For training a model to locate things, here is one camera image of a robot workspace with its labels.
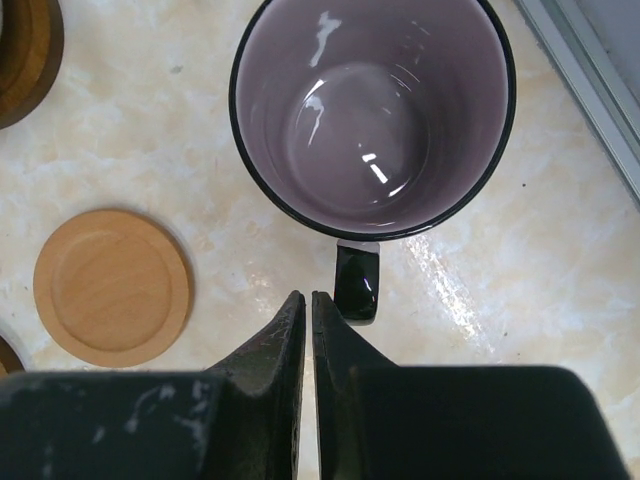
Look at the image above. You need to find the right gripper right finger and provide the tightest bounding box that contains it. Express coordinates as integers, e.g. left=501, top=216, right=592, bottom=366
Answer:
left=312, top=292, right=628, bottom=479

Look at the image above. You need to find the brown ridged wooden coaster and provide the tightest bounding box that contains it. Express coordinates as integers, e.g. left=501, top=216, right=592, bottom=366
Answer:
left=0, top=337, right=25, bottom=378

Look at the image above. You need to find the purple glass cup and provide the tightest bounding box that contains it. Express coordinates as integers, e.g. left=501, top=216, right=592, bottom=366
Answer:
left=229, top=1, right=516, bottom=325

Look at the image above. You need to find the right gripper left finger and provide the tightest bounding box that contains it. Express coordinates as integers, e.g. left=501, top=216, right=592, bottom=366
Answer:
left=1, top=291, right=306, bottom=479

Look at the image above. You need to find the aluminium frame rail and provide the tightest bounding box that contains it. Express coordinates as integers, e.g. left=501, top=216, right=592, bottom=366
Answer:
left=515, top=1, right=639, bottom=199

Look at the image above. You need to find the light wooden coaster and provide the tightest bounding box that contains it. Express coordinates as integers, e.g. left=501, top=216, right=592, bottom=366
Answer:
left=33, top=209, right=195, bottom=368

